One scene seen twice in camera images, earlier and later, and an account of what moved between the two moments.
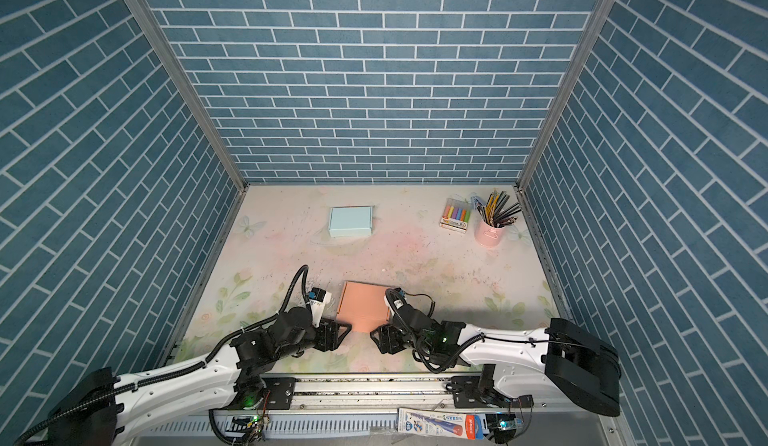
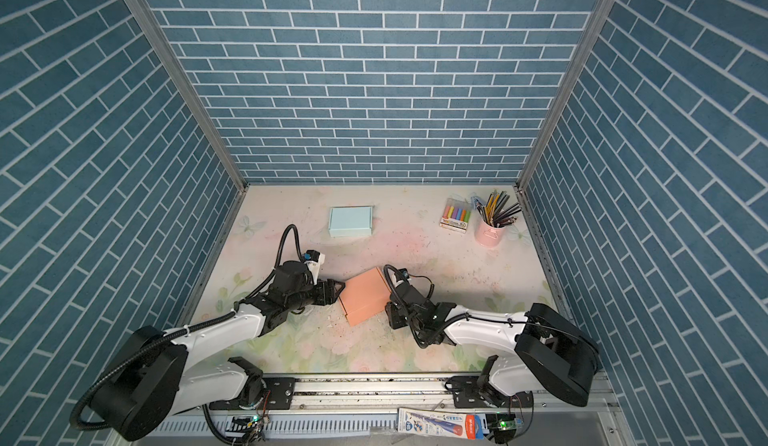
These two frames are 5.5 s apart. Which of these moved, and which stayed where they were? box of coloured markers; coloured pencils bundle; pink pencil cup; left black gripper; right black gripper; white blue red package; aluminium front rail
Moved: left black gripper; right black gripper
Stayed: coloured pencils bundle; box of coloured markers; pink pencil cup; aluminium front rail; white blue red package
